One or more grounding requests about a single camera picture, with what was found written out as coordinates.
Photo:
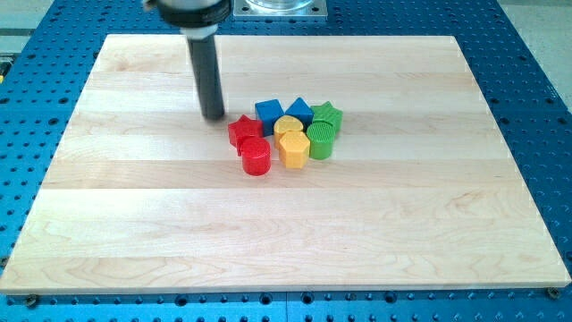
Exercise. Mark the green cylinder block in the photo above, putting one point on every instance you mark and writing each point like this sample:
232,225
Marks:
321,136

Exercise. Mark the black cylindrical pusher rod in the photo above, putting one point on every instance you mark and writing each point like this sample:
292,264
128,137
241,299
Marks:
203,57

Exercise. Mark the light wooden board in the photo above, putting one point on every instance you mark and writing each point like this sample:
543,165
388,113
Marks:
145,196

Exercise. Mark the red cylinder block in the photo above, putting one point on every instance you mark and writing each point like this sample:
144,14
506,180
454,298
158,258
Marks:
256,156

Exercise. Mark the blue triangle block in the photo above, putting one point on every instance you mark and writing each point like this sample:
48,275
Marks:
302,111

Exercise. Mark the yellow hexagon block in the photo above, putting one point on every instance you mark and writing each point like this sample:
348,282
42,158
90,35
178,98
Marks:
294,149

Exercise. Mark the green star block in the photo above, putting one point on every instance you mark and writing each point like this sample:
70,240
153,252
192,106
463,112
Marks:
328,113

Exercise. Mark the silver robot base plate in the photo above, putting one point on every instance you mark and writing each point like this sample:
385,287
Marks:
291,9

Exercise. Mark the board clamp screw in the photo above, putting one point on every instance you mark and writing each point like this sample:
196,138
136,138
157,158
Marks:
553,293
30,301

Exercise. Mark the right board clamp screw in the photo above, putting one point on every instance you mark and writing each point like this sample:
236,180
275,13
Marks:
553,293

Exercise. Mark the blue cube block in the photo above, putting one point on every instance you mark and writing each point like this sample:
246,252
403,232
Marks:
268,112

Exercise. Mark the left board clamp screw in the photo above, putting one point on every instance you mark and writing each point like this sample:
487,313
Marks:
30,301

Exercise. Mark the yellow heart block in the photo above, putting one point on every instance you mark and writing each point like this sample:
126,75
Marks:
287,125

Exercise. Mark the red star block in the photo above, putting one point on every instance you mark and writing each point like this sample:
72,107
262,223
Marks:
244,128

